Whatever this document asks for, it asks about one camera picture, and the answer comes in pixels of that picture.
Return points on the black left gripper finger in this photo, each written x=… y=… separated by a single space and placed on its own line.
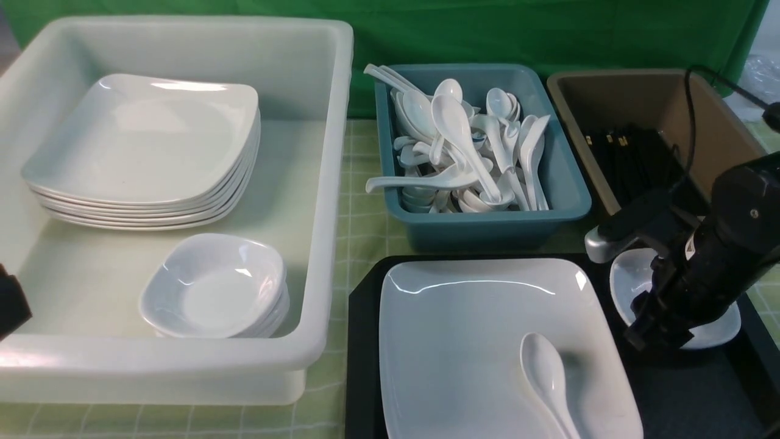
x=15 y=309

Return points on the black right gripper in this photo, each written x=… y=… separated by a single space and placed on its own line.
x=694 y=282

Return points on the small white bowl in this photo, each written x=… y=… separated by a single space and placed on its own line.
x=631 y=275

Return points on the white ceramic soup spoon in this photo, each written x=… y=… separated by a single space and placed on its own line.
x=544 y=372

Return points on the large white square plate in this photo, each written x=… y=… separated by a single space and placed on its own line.
x=450 y=332

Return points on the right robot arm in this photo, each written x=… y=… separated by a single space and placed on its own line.
x=743 y=209

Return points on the large white plastic tub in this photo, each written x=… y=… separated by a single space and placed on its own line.
x=86 y=342

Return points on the black plastic serving tray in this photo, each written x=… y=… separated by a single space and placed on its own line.
x=725 y=392

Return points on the bundle of black chopsticks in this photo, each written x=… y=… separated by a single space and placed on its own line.
x=635 y=160

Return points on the teal plastic spoon bin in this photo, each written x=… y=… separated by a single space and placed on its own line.
x=562 y=180

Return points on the stack of small white bowls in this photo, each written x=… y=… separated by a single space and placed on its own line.
x=217 y=286

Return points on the stack of white square plates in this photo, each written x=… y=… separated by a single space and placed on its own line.
x=149 y=154

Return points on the brown plastic chopstick bin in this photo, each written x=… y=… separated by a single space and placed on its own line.
x=650 y=99

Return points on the green backdrop cloth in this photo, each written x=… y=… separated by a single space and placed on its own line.
x=547 y=36

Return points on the pile of white spoons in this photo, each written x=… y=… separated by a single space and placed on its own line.
x=456 y=157

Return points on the green checkered tablecloth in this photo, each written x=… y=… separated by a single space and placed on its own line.
x=366 y=234

